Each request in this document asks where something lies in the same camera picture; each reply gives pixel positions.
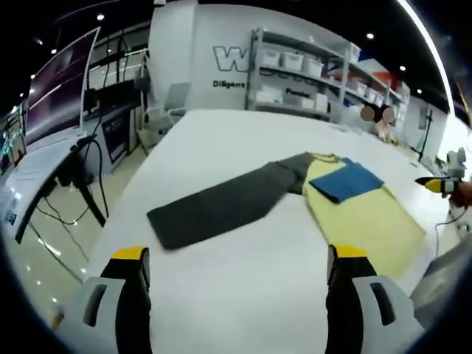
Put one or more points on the row of white storage bins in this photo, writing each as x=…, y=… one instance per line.
x=372, y=94
x=291, y=60

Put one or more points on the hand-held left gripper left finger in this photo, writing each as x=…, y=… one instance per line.
x=132, y=295

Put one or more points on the grey metal shelving unit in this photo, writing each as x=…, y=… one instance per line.
x=387, y=83
x=343, y=73

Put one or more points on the small yellow white toys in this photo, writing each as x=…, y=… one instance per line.
x=391, y=139

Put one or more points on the white desk black legs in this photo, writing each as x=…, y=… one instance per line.
x=37, y=162

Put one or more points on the grey office chair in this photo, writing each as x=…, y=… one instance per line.
x=178, y=96

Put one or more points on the large display screen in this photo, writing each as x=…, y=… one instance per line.
x=59, y=92

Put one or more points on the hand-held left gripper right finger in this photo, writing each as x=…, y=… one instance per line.
x=343, y=295

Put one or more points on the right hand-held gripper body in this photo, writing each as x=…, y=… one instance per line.
x=459, y=160

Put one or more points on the ceiling light strip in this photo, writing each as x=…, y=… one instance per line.
x=424, y=35

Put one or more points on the black stand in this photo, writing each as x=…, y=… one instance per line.
x=426, y=136

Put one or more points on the person's right hand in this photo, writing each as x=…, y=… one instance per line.
x=462, y=195

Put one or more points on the black monitor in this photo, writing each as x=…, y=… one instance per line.
x=107, y=100

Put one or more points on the group of ceiling spotlights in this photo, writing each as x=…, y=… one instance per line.
x=370, y=35

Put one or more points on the yellow garment blue grey sleeves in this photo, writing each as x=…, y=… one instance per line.
x=368, y=217

